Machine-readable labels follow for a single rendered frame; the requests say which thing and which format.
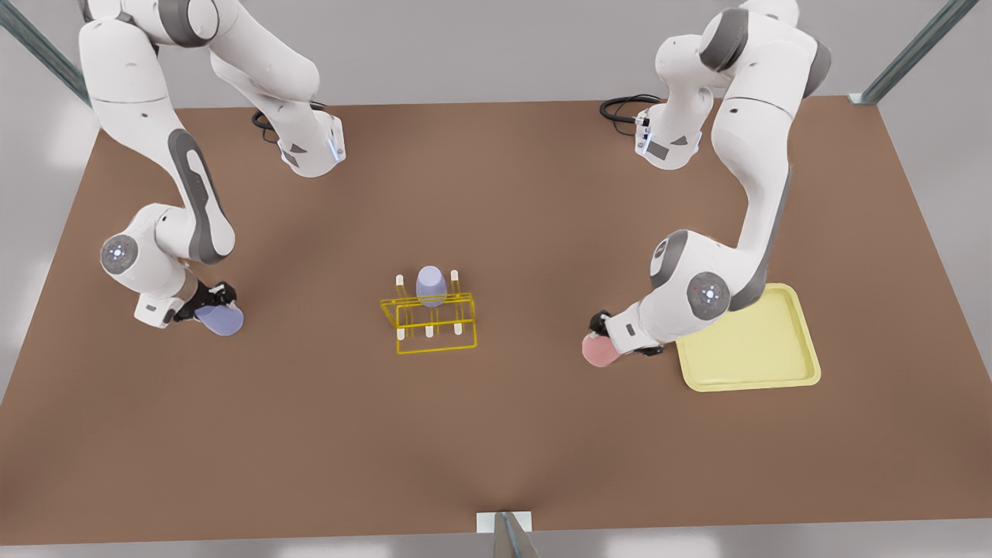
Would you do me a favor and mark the pink cup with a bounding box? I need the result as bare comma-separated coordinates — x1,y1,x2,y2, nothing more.
582,333,622,368

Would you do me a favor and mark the yellow wire cup rack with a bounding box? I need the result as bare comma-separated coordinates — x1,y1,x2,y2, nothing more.
380,270,478,355

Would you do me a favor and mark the black cable loop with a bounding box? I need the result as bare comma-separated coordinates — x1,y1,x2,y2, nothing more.
599,95,664,139
251,100,329,145

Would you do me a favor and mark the lavender cup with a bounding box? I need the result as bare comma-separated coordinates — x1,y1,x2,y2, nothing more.
416,266,448,308
194,304,244,337

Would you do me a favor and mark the silver frame post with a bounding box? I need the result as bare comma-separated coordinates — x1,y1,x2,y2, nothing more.
476,511,540,558
0,0,92,107
848,0,980,106

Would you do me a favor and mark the pale yellow tray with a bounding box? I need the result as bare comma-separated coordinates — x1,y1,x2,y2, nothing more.
675,283,822,393

